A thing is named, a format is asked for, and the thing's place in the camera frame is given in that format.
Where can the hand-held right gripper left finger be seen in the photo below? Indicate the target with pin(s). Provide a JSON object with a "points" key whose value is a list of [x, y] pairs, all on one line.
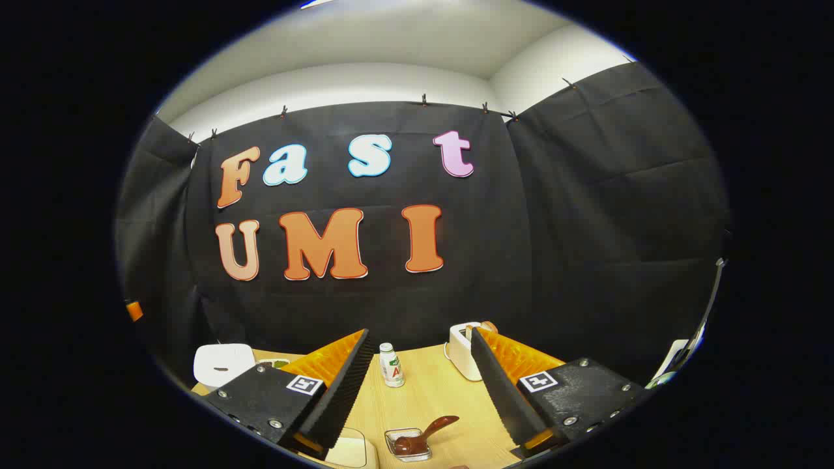
{"points": [[345, 391]]}

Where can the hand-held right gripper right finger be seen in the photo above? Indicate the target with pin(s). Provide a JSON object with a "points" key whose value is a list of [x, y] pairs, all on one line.
{"points": [[502, 397]]}

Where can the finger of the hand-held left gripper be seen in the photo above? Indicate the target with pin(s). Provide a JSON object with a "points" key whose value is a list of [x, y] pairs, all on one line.
{"points": [[134, 311]]}

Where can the white tray of rice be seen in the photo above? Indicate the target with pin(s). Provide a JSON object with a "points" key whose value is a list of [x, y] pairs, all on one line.
{"points": [[352, 453]]}

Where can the brown wooden spoon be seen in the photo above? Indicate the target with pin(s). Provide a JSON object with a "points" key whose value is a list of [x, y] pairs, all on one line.
{"points": [[443, 423]]}

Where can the white rice cooker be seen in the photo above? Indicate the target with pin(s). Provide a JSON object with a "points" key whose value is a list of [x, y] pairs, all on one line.
{"points": [[221, 361]]}

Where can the white drink bottle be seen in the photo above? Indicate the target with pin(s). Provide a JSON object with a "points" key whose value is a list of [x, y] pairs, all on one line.
{"points": [[391, 368]]}

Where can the white toaster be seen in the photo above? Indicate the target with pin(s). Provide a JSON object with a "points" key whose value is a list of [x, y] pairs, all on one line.
{"points": [[461, 355]]}

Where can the toast slice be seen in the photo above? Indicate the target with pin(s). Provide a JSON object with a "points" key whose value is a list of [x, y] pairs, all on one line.
{"points": [[489, 326]]}

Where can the small divided sauce dish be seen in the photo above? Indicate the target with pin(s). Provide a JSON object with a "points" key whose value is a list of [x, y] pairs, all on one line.
{"points": [[277, 363]]}

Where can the black backdrop cloth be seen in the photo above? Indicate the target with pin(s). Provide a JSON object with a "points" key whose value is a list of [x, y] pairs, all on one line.
{"points": [[521, 260]]}

